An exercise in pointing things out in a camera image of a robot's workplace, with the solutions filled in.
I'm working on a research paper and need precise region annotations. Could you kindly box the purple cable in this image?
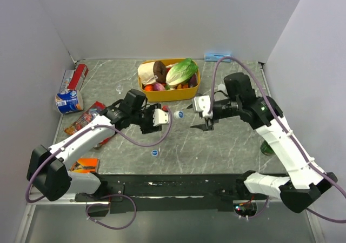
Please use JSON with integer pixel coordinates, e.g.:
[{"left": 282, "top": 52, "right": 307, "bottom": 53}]
[
  {"left": 210, "top": 56, "right": 346, "bottom": 224},
  {"left": 25, "top": 106, "right": 173, "bottom": 203}
]

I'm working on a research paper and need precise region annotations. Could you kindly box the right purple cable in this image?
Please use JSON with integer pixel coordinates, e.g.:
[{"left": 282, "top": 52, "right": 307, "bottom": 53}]
[{"left": 210, "top": 56, "right": 346, "bottom": 224}]

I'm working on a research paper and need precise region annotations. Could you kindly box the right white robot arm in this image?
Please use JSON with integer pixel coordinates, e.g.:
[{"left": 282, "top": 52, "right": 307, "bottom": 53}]
[{"left": 190, "top": 72, "right": 337, "bottom": 213}]

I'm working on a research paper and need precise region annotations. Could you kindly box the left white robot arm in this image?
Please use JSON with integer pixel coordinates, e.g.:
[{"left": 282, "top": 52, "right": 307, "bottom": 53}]
[{"left": 25, "top": 89, "right": 172, "bottom": 204}]

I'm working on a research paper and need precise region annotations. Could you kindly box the green glass bottle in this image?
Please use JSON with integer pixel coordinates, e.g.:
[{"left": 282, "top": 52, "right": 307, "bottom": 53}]
[{"left": 260, "top": 141, "right": 274, "bottom": 156}]

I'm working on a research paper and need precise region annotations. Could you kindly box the brown toy donut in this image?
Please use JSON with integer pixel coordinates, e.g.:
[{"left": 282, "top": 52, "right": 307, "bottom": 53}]
[{"left": 153, "top": 60, "right": 167, "bottom": 83}]

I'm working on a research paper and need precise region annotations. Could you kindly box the orange razor package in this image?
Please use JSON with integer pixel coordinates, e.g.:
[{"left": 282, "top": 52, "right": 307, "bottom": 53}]
[{"left": 70, "top": 158, "right": 99, "bottom": 173}]

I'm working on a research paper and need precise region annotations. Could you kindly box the yellow plastic bin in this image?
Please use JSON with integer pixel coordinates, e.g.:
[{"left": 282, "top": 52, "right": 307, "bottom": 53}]
[{"left": 138, "top": 58, "right": 201, "bottom": 102}]

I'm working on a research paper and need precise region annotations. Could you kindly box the blue white can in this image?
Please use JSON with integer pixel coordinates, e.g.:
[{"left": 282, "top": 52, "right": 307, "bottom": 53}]
[{"left": 55, "top": 90, "right": 84, "bottom": 114}]

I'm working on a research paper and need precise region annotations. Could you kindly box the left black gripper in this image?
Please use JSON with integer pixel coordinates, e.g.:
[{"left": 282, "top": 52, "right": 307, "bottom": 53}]
[{"left": 131, "top": 104, "right": 162, "bottom": 133}]

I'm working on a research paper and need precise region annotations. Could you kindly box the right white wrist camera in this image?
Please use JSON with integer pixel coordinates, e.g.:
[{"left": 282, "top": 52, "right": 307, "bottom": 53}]
[{"left": 192, "top": 95, "right": 213, "bottom": 119}]

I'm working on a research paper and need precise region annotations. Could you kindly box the clear plastic bottle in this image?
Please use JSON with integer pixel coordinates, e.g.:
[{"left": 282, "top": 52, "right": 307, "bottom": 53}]
[{"left": 116, "top": 84, "right": 124, "bottom": 95}]

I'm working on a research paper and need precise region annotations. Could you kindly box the red snack bag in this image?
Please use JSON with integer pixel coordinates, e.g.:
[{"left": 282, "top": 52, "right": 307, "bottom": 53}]
[{"left": 64, "top": 101, "right": 106, "bottom": 136}]

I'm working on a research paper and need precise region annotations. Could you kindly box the purple toy eggplant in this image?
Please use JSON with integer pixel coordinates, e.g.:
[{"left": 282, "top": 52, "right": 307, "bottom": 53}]
[{"left": 188, "top": 74, "right": 198, "bottom": 88}]

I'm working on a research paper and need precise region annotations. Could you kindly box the orange toy fruit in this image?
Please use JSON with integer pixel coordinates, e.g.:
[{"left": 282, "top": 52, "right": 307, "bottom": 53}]
[{"left": 144, "top": 85, "right": 154, "bottom": 91}]

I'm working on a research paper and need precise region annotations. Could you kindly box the pink toy onion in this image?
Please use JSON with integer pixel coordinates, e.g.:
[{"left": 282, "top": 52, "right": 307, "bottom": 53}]
[{"left": 153, "top": 83, "right": 165, "bottom": 91}]

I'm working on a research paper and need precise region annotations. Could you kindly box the red silver box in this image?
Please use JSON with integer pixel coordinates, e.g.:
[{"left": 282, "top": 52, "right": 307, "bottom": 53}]
[{"left": 59, "top": 64, "right": 89, "bottom": 93}]

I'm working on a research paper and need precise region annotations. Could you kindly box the blue tissue pack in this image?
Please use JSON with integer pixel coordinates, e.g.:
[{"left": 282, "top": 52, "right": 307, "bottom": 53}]
[{"left": 204, "top": 53, "right": 232, "bottom": 62}]

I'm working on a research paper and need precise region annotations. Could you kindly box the clear bottle with red label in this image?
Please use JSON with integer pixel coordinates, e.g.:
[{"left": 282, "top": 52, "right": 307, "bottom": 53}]
[{"left": 218, "top": 84, "right": 227, "bottom": 92}]

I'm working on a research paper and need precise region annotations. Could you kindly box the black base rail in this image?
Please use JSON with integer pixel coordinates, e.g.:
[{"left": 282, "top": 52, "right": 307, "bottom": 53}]
[{"left": 75, "top": 174, "right": 253, "bottom": 214}]

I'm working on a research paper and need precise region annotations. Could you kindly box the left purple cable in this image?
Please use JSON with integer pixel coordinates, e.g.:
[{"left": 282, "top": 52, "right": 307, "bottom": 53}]
[{"left": 25, "top": 106, "right": 173, "bottom": 203}]

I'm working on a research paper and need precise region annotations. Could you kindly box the green toy lettuce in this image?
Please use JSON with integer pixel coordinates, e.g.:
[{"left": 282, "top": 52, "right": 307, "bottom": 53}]
[{"left": 166, "top": 58, "right": 198, "bottom": 87}]

